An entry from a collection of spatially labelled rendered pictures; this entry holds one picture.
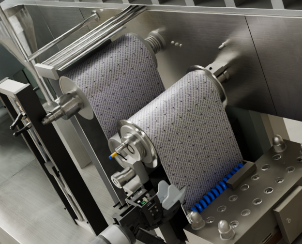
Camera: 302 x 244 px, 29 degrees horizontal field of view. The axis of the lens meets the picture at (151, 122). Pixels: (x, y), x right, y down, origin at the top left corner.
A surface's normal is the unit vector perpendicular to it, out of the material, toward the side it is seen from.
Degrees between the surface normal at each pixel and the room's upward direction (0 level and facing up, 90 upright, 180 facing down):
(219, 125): 90
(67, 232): 0
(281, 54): 90
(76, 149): 90
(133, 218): 90
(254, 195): 0
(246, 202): 0
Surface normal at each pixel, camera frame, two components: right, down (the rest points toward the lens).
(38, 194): -0.37, -0.81
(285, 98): -0.72, 0.56
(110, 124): 0.60, 0.21
